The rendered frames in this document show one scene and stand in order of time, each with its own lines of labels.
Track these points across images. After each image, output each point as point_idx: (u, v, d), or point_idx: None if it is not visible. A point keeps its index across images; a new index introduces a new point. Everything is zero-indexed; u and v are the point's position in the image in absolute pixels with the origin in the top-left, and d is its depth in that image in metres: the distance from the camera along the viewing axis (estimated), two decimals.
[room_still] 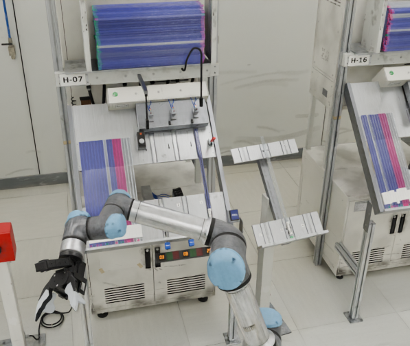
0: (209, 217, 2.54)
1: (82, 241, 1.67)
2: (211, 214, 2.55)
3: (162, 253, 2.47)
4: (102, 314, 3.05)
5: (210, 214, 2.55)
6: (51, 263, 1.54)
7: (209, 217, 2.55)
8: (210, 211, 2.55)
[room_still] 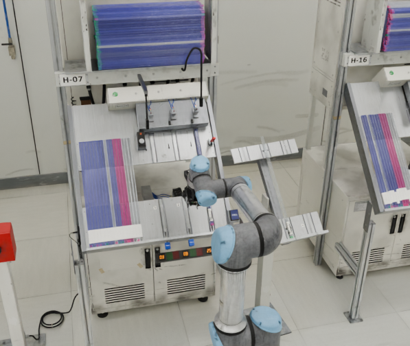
0: (209, 217, 2.54)
1: (187, 177, 2.19)
2: (211, 214, 2.55)
3: (162, 253, 2.47)
4: (102, 314, 3.05)
5: (210, 214, 2.55)
6: (185, 175, 2.34)
7: (209, 217, 2.55)
8: (210, 211, 2.55)
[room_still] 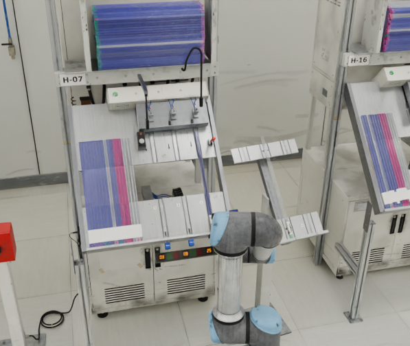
0: (211, 224, 2.53)
1: None
2: None
3: (162, 253, 2.47)
4: (102, 314, 3.05)
5: (211, 221, 2.54)
6: (212, 219, 2.41)
7: (210, 224, 2.54)
8: (211, 218, 2.54)
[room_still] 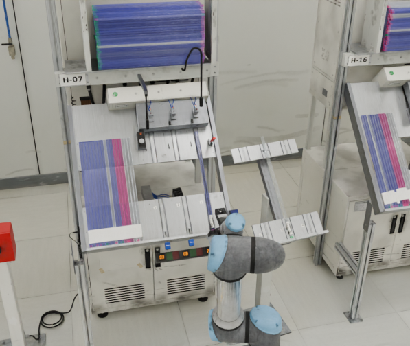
0: (211, 223, 2.53)
1: (221, 228, 2.19)
2: (213, 220, 2.53)
3: (162, 253, 2.47)
4: (102, 314, 3.05)
5: (211, 220, 2.53)
6: (215, 214, 2.33)
7: (210, 223, 2.54)
8: (211, 217, 2.54)
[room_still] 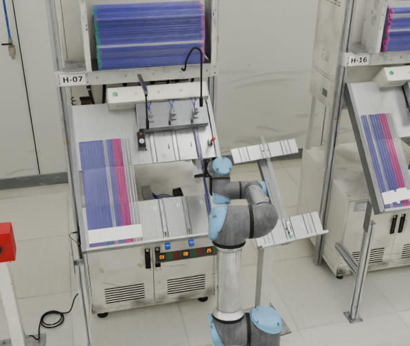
0: None
1: None
2: None
3: (162, 253, 2.47)
4: (102, 314, 3.05)
5: None
6: None
7: None
8: None
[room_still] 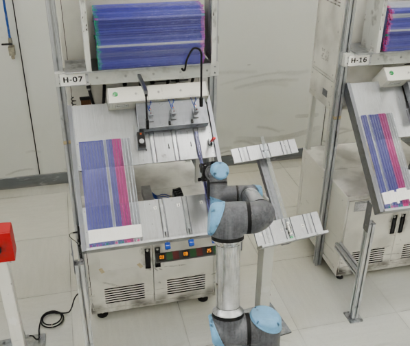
0: None
1: None
2: None
3: (162, 253, 2.47)
4: (102, 314, 3.05)
5: None
6: None
7: None
8: None
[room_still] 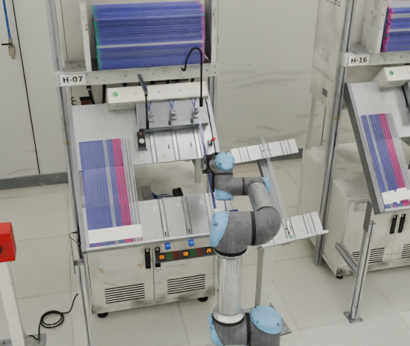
0: None
1: None
2: None
3: (162, 253, 2.47)
4: (102, 314, 3.05)
5: None
6: None
7: None
8: (216, 211, 2.43)
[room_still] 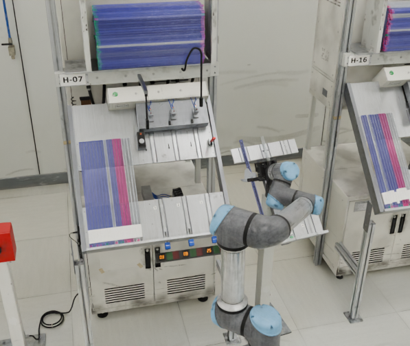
0: None
1: None
2: None
3: (162, 253, 2.47)
4: (102, 314, 3.05)
5: None
6: None
7: None
8: None
